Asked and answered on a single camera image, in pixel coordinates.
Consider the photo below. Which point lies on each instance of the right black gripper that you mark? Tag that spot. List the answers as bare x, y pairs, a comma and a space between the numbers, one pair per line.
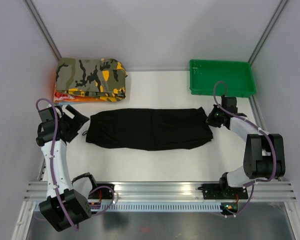
209, 119

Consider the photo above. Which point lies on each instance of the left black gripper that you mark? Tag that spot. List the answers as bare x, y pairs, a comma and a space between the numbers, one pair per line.
76, 126

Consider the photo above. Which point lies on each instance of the black trousers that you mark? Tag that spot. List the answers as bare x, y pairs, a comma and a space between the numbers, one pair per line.
149, 129

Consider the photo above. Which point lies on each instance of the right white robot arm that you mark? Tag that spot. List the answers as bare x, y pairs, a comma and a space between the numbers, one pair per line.
264, 154

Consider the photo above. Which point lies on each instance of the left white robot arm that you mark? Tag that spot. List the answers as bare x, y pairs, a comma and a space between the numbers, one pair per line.
66, 203

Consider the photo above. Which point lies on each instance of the orange folded trousers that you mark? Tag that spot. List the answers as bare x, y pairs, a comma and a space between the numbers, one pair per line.
63, 98

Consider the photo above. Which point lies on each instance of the camouflage folded trousers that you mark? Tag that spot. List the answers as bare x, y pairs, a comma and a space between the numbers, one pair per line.
101, 78

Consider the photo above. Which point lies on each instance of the green plastic tray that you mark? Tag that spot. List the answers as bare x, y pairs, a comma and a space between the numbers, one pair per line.
237, 75

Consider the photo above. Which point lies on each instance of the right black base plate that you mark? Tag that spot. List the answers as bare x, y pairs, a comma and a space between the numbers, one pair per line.
214, 191

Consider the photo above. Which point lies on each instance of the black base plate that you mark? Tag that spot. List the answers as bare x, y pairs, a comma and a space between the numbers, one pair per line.
214, 191
105, 191

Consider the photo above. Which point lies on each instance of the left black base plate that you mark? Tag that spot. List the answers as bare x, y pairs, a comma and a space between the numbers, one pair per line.
105, 191

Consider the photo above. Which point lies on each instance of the aluminium mounting rail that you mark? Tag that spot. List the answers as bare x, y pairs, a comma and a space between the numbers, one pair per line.
274, 191

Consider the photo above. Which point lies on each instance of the white slotted cable duct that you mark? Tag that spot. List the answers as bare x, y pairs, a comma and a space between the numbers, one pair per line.
166, 207

